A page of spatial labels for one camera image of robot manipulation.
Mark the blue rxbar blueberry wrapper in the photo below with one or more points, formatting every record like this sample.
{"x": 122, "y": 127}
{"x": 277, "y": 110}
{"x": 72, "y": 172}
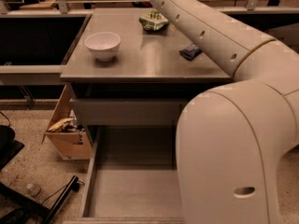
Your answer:
{"x": 190, "y": 52}

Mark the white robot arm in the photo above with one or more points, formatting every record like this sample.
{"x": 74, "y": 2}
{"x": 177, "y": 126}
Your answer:
{"x": 230, "y": 139}

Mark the grey drawer cabinet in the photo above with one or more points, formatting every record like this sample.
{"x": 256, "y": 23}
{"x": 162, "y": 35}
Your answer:
{"x": 128, "y": 87}

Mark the closed grey top drawer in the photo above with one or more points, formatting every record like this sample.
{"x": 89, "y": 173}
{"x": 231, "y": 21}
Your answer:
{"x": 127, "y": 111}

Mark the open grey middle drawer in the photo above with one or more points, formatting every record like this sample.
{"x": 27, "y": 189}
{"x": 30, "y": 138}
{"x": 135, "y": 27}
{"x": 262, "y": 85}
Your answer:
{"x": 132, "y": 178}

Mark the white ceramic bowl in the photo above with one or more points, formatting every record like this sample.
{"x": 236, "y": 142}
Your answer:
{"x": 103, "y": 45}

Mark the crumpled brown paper bag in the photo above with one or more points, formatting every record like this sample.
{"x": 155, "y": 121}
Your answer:
{"x": 60, "y": 125}

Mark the wooden crate on floor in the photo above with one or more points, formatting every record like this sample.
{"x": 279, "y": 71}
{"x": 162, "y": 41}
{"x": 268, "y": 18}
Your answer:
{"x": 70, "y": 145}

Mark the black metal stand left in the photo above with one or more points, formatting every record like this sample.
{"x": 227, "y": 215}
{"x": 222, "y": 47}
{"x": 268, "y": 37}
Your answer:
{"x": 9, "y": 148}

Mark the grey metal railing frame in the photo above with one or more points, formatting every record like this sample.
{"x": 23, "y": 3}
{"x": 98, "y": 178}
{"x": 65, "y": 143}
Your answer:
{"x": 31, "y": 73}

